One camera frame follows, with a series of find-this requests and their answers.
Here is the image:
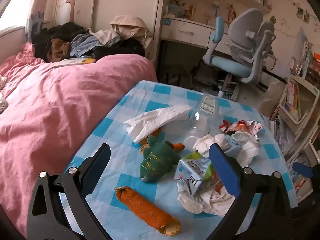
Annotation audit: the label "blue checked tablecloth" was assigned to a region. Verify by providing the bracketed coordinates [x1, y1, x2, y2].
[54, 80, 298, 240]

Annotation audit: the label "black garment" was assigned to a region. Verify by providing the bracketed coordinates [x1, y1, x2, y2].
[92, 39, 145, 60]

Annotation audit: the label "crumpled white paper towel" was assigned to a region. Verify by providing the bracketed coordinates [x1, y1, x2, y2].
[177, 180, 237, 217]

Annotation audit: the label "pile of papers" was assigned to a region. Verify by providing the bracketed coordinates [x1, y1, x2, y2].
[269, 115, 288, 153]

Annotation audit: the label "green plush toy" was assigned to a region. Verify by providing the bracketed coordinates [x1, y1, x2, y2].
[139, 135, 185, 182]

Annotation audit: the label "red snack wrapper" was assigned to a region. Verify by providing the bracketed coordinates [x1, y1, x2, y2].
[219, 120, 264, 140]

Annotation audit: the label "crushed green drink carton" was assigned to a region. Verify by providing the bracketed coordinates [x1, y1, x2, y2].
[174, 151, 218, 195]

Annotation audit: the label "white desk with hutch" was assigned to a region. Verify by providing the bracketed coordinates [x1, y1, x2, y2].
[154, 0, 288, 80]

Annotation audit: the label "beige bag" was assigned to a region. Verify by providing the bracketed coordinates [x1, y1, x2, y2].
[110, 15, 153, 40]

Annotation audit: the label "grey backpack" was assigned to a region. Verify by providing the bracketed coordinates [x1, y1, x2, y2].
[192, 61, 220, 85]

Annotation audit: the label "pink blanket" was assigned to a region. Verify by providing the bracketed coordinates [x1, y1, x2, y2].
[0, 42, 158, 238]

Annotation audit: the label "row of books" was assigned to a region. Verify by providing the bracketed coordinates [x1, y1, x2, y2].
[290, 34, 320, 78]

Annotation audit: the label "translucent plastic bag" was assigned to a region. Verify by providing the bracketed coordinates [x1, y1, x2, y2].
[259, 80, 288, 117]

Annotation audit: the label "long wrinkled white tissue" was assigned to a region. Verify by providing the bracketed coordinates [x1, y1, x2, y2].
[225, 130, 260, 167]

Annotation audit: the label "white bookshelf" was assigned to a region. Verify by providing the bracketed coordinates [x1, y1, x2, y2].
[275, 30, 320, 200]

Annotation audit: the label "white tissue ball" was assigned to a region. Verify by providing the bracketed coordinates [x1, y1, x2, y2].
[192, 134, 220, 158]

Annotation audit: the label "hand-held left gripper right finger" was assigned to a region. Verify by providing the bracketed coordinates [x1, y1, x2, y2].
[205, 142, 293, 240]

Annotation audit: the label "clear plastic bottle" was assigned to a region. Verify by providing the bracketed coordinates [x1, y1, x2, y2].
[184, 94, 224, 153]

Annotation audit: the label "yellow book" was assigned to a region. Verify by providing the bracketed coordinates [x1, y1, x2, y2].
[54, 58, 97, 68]

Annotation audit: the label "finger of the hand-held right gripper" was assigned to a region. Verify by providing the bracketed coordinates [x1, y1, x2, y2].
[292, 162, 314, 178]

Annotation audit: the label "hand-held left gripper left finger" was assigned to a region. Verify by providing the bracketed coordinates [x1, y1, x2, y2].
[26, 143, 113, 240]

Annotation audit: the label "small orange peel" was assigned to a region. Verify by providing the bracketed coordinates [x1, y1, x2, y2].
[139, 127, 163, 147]

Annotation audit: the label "large flat white tissue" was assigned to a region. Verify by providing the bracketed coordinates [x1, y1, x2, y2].
[123, 105, 192, 144]

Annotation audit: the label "blue white printed cloth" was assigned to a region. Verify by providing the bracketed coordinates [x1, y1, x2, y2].
[25, 10, 45, 43]

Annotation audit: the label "grey blue desk chair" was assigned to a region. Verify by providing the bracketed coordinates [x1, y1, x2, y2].
[202, 8, 277, 98]

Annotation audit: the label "dark clothes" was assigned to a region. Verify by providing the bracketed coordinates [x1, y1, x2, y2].
[32, 22, 88, 62]

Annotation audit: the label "long orange peel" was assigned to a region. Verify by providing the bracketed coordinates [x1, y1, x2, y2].
[114, 186, 181, 237]

